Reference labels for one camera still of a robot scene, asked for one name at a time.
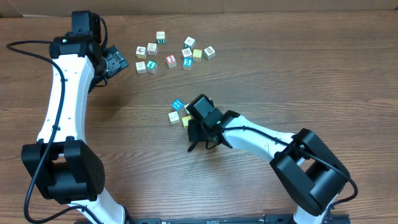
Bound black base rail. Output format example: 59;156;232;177
74;213;351;224

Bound blue number 5 block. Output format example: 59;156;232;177
182;58;193;70

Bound green number 4 block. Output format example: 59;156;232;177
146;60;158;73

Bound blue symbol block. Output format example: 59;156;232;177
171;99;184;111

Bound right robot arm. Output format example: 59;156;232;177
185;95;353;223

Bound block with green R side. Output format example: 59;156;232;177
156;31;166;44

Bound acorn picture block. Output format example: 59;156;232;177
136;46;147;59

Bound white block brown picture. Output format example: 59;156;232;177
182;48;193;58

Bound red number 3 block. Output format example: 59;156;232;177
165;54;177;68

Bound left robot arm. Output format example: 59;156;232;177
21;11;129;223

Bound white block red drawing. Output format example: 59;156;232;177
203;46;215;60

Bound white letter L block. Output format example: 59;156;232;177
168;111;180;124

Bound yellow block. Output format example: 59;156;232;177
182;115;192;129
193;49;203;62

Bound white block top right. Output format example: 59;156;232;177
183;37;196;50

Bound yellow top block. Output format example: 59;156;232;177
193;49;203;62

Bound white letter J block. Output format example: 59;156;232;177
136;61;147;74

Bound white letter E block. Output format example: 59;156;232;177
147;43;158;55

